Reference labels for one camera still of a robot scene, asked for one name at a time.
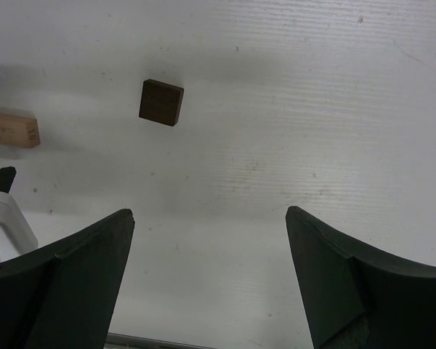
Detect long light wood block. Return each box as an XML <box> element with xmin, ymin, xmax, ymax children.
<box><xmin>0</xmin><ymin>113</ymin><xmax>41</xmax><ymax>148</ymax></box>

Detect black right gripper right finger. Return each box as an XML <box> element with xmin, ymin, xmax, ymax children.
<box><xmin>286</xmin><ymin>206</ymin><xmax>436</xmax><ymax>348</ymax></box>

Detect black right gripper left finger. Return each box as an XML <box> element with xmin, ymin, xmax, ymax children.
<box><xmin>0</xmin><ymin>209</ymin><xmax>134</xmax><ymax>348</ymax></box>

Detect small dark wood block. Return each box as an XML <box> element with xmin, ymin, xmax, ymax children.
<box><xmin>139</xmin><ymin>79</ymin><xmax>185</xmax><ymax>127</ymax></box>

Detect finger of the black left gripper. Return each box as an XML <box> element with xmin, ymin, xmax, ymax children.
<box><xmin>0</xmin><ymin>167</ymin><xmax>17</xmax><ymax>193</ymax></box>

